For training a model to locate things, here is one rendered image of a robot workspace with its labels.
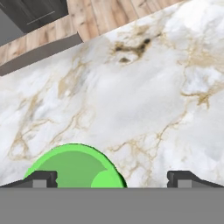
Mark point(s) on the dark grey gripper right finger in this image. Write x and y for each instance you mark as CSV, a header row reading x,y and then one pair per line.
x,y
182,176

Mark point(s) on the dark grey cupboard run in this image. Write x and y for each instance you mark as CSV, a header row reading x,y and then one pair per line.
x,y
35,12

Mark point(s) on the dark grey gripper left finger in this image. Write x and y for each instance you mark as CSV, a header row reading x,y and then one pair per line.
x,y
40,176

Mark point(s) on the green bowl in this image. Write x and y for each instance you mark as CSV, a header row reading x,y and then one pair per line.
x,y
76,165

